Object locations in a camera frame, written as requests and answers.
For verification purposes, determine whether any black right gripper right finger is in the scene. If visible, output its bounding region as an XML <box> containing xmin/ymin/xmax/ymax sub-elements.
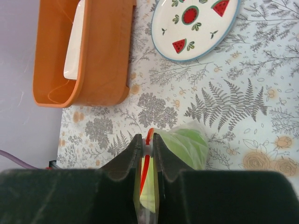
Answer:
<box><xmin>153</xmin><ymin>133</ymin><xmax>192</xmax><ymax>224</ymax></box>

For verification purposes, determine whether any orange plastic tub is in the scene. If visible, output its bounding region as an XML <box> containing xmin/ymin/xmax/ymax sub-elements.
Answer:
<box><xmin>33</xmin><ymin>0</ymin><xmax>136</xmax><ymax>108</ymax></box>

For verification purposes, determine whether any round watermelon pattern plate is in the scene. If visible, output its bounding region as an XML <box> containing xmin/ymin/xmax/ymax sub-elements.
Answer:
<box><xmin>151</xmin><ymin>0</ymin><xmax>241</xmax><ymax>62</ymax></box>

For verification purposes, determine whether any clear orange zip top bag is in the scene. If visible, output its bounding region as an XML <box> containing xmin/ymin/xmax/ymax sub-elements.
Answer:
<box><xmin>138</xmin><ymin>121</ymin><xmax>209</xmax><ymax>224</ymax></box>

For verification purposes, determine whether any fake green lime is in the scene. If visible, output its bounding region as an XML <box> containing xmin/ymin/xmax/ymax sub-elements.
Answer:
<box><xmin>140</xmin><ymin>128</ymin><xmax>209</xmax><ymax>213</ymax></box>

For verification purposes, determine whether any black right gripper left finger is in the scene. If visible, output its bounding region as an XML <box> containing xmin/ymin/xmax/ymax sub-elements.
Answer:
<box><xmin>98</xmin><ymin>134</ymin><xmax>143</xmax><ymax>224</ymax></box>

